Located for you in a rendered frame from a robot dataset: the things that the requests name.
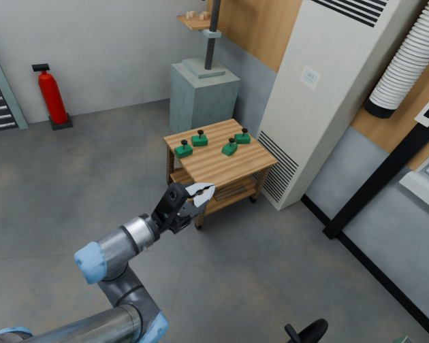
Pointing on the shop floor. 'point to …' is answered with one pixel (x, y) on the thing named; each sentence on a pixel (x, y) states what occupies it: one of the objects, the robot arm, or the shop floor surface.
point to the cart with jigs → (218, 163)
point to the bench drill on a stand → (201, 80)
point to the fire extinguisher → (52, 99)
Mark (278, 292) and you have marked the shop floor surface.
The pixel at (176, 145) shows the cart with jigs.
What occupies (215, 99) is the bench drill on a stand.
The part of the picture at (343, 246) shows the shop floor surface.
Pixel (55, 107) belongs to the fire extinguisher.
